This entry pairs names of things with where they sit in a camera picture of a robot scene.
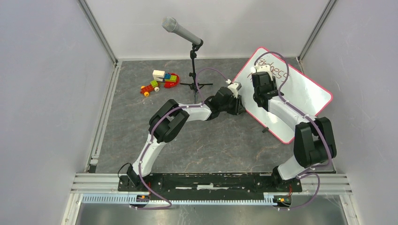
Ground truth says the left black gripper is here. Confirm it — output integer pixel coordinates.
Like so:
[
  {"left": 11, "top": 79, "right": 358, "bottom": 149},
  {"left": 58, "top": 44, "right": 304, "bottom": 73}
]
[{"left": 219, "top": 94, "right": 245, "bottom": 116}]

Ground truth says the pink framed whiteboard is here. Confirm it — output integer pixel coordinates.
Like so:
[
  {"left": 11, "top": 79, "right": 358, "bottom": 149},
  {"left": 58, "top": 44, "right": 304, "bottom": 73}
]
[{"left": 233, "top": 47, "right": 333, "bottom": 144}]

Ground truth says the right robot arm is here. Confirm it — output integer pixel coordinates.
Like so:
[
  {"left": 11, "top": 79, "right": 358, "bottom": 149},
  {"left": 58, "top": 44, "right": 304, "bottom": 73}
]
[{"left": 252, "top": 72, "right": 337, "bottom": 191}]

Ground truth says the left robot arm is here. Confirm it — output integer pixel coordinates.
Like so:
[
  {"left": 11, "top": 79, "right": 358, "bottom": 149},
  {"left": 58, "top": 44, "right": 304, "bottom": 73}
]
[{"left": 127, "top": 82, "right": 245, "bottom": 191}]

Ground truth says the black microphone tripod stand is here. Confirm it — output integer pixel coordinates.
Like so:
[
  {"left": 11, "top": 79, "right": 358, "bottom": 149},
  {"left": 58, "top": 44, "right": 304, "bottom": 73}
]
[{"left": 180, "top": 40, "right": 213, "bottom": 103}]

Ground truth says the red toy boat with blocks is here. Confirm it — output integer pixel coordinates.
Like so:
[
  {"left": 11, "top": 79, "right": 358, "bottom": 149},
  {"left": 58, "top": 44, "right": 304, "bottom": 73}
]
[{"left": 152, "top": 70, "right": 180, "bottom": 89}]

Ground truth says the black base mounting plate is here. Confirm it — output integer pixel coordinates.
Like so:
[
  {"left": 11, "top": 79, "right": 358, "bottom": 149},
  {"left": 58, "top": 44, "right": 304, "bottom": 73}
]
[{"left": 117, "top": 172, "right": 303, "bottom": 201}]

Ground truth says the colourful toy block car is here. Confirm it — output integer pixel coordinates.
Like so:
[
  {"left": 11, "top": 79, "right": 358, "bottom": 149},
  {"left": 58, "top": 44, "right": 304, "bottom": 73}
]
[{"left": 140, "top": 80, "right": 160, "bottom": 97}]

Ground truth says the grey microphone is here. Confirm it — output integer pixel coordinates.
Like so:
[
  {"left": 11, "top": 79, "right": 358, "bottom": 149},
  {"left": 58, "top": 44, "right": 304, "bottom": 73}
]
[{"left": 161, "top": 16, "right": 203, "bottom": 45}]

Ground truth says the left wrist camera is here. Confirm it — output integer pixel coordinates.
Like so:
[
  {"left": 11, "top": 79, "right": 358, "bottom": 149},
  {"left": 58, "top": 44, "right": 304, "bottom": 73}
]
[{"left": 225, "top": 79, "right": 242, "bottom": 98}]

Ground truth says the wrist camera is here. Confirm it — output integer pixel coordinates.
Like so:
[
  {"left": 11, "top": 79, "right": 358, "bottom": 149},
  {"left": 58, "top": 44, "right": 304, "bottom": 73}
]
[
  {"left": 251, "top": 62, "right": 271, "bottom": 74},
  {"left": 225, "top": 79, "right": 242, "bottom": 98}
]

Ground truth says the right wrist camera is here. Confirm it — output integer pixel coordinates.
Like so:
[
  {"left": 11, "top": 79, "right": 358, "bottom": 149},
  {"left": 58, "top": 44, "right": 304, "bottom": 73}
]
[{"left": 251, "top": 62, "right": 271, "bottom": 74}]

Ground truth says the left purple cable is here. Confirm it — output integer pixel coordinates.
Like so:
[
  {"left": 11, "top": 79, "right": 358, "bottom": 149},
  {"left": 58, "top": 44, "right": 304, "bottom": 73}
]
[{"left": 130, "top": 67, "right": 232, "bottom": 211}]

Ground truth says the aluminium rail frame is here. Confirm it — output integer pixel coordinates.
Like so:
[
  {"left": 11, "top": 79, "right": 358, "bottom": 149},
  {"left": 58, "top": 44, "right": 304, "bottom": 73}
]
[{"left": 71, "top": 172, "right": 352, "bottom": 207}]

